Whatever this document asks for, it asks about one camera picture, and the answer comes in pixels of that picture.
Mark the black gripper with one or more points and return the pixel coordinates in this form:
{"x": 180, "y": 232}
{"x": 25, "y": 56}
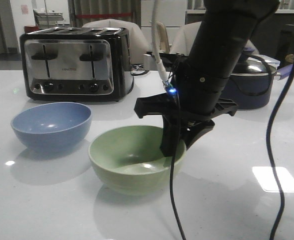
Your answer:
{"x": 164, "y": 105}

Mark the green bowl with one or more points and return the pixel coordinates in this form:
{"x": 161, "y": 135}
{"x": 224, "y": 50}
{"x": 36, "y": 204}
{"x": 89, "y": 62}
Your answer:
{"x": 129, "y": 160}

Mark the blue bowl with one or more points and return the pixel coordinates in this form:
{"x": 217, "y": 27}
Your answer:
{"x": 52, "y": 127}

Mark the dark blue saucepan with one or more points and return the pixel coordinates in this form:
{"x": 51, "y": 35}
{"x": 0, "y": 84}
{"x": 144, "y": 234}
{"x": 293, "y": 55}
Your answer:
{"x": 252, "y": 92}

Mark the beige armchair right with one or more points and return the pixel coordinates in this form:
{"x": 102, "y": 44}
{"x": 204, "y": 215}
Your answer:
{"x": 186, "y": 35}

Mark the beige armchair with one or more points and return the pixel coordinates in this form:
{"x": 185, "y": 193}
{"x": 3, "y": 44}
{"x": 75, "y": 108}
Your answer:
{"x": 138, "y": 45}
{"x": 186, "y": 35}

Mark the cream plastic chair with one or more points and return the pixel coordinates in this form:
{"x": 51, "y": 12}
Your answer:
{"x": 161, "y": 36}

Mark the glass pot lid blue knob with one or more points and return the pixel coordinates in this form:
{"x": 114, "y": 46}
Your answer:
{"x": 251, "y": 65}

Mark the beige armchair left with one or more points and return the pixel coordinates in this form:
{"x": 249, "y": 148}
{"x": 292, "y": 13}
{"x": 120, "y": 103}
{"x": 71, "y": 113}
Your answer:
{"x": 138, "y": 45}

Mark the white cabinet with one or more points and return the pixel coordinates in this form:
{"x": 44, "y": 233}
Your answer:
{"x": 169, "y": 12}

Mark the black and silver toaster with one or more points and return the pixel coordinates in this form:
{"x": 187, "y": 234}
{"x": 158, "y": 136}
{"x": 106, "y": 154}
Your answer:
{"x": 81, "y": 64}

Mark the metal cart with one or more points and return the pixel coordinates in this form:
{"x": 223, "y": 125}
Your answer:
{"x": 48, "y": 19}

